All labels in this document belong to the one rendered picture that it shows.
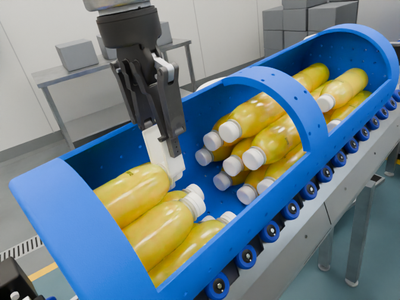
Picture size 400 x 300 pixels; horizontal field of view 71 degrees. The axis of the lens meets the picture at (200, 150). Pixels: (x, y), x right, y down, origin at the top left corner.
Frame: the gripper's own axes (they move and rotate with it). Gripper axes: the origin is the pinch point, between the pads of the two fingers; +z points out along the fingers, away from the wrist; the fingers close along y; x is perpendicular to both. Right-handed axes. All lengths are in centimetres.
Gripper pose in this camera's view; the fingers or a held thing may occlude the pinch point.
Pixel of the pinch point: (163, 151)
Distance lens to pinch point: 44.6
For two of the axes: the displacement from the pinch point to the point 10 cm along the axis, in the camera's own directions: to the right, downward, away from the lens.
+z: 1.7, 8.5, 5.0
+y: -6.8, -2.7, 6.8
